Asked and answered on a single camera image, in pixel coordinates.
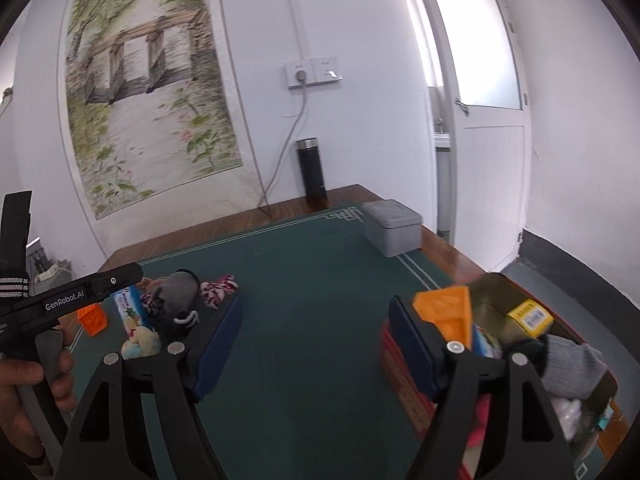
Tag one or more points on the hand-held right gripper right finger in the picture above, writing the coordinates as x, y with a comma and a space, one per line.
417, 355

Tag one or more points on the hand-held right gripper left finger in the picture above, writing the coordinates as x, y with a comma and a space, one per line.
217, 355

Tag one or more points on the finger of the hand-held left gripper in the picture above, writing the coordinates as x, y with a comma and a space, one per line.
122, 274

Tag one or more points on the blue biscuit packet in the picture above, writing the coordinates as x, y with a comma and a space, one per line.
485, 342
127, 305

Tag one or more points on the orange studded toy cube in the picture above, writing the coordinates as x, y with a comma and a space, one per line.
93, 321

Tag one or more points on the pink leopard print sock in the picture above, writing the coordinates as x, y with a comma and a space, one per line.
217, 290
149, 304

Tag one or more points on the grey sock with black cuff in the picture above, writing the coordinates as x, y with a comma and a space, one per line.
177, 290

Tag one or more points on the red tin box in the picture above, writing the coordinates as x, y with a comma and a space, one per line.
412, 422

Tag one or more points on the pastel striped sock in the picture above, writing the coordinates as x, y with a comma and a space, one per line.
140, 342

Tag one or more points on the pink foam knot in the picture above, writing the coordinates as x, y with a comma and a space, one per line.
477, 422

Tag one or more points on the yellow-green carton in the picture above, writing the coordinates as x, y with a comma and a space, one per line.
532, 317

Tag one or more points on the plain grey sock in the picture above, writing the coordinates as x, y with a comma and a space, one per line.
570, 367

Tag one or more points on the white plastic bag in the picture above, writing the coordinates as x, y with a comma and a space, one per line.
567, 412

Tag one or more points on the person's left hand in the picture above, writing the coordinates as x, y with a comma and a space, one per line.
20, 372

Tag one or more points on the green table mat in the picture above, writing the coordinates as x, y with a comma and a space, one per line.
310, 285

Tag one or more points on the grey tin box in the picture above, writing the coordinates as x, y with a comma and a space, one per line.
392, 230

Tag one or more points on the black thermos bottle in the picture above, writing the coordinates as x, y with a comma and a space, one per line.
312, 175

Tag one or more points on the landscape wall scroll painting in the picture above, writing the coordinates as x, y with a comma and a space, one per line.
150, 110

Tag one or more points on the white wall socket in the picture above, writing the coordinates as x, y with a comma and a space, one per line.
325, 70

